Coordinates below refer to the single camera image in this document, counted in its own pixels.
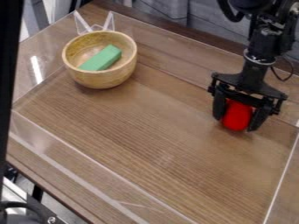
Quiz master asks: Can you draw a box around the grey post top left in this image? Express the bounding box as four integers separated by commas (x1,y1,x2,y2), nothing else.
31,0,50,30

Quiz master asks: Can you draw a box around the clear acrylic tray enclosure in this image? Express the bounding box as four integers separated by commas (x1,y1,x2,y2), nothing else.
7,15,299,224

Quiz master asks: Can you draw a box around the red plush fruit green stem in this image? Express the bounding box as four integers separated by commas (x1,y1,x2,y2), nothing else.
222,100,254,131

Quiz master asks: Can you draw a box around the black metal bracket with screw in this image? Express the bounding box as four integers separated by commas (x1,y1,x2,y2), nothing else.
26,195,68,224

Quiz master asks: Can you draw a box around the green rectangular block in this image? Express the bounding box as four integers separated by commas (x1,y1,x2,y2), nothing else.
79,45,122,71

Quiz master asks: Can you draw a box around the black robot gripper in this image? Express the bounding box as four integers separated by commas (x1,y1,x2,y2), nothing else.
209,72,287,131

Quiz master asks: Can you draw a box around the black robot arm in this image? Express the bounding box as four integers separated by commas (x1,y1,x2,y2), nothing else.
209,0,299,131

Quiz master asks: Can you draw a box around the wooden bowl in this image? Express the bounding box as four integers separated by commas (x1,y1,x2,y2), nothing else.
62,31,138,89

